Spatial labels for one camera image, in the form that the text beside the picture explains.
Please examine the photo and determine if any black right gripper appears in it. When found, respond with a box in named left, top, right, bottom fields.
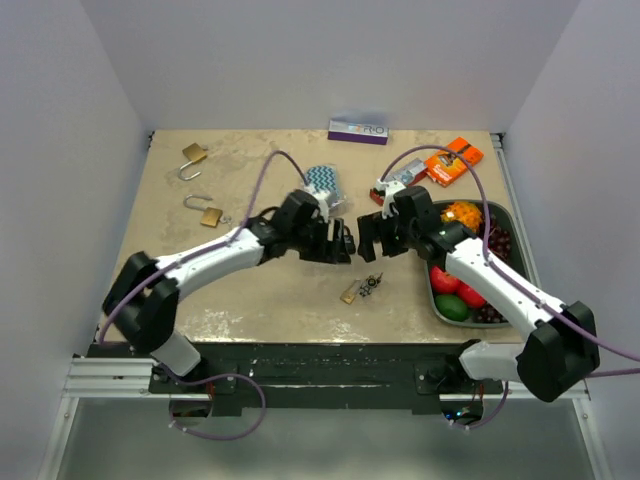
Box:
left=358, top=208, right=418, bottom=263

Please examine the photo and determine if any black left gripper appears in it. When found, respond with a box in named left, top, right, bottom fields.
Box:
left=290, top=216, right=350, bottom=264

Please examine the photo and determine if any small brass padlock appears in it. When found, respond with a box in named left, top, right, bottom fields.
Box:
left=340, top=279, right=362, bottom=305

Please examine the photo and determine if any brass padlock with keys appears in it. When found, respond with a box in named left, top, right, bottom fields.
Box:
left=183, top=194, right=232, bottom=228

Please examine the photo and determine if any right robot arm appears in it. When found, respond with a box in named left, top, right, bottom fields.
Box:
left=357, top=186, right=600, bottom=402

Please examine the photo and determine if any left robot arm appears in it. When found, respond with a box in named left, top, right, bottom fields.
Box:
left=102, top=189, right=355, bottom=392

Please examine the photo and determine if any red white box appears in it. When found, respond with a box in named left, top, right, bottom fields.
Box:
left=369, top=158, right=427, bottom=206

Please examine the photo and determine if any blue zigzag pouch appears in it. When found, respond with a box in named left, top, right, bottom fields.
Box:
left=304, top=164, right=348, bottom=216

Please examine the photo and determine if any red apple left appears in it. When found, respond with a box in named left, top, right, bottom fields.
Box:
left=429, top=266, right=460, bottom=295

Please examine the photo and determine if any red apple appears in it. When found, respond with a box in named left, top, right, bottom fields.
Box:
left=456, top=282, right=486, bottom=309
left=429, top=266, right=460, bottom=295

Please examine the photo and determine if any orange box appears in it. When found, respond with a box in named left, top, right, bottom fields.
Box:
left=425, top=137, right=484, bottom=187

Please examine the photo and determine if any toy pineapple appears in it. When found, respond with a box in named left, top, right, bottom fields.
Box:
left=440, top=201, right=484, bottom=233

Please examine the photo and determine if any purple white box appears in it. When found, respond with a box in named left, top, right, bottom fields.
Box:
left=327, top=112, right=390, bottom=145

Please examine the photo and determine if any green avocado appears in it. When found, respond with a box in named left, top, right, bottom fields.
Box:
left=434, top=294, right=470, bottom=322

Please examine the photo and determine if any grey fruit tray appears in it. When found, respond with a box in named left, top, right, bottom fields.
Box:
left=425, top=202, right=530, bottom=329

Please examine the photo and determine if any red apple right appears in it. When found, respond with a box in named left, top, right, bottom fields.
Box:
left=456, top=282, right=486, bottom=309

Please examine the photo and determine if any dark grapes bunch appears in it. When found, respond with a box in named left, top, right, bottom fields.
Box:
left=488, top=215, right=512, bottom=263

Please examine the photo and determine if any large brass padlock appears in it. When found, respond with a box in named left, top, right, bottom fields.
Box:
left=177, top=143, right=208, bottom=181

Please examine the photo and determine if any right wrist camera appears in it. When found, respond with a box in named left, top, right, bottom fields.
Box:
left=375, top=178, right=405, bottom=219

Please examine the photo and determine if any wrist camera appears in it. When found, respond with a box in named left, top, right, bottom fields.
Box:
left=375, top=178, right=405, bottom=219
left=310, top=189, right=332, bottom=223

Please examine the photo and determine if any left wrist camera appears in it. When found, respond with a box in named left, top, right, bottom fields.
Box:
left=310, top=189, right=332, bottom=223

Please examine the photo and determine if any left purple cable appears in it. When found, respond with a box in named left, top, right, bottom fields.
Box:
left=97, top=149, right=316, bottom=440

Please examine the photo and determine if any purple cable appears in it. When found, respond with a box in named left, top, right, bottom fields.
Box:
left=97, top=149, right=316, bottom=440
left=380, top=144, right=640, bottom=431

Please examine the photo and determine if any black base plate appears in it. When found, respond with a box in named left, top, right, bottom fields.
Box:
left=84, top=341, right=506, bottom=417

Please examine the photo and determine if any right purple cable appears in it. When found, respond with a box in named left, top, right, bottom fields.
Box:
left=380, top=144, right=640, bottom=431

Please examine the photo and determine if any aluminium rail frame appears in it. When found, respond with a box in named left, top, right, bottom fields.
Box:
left=37, top=357, right=613, bottom=479

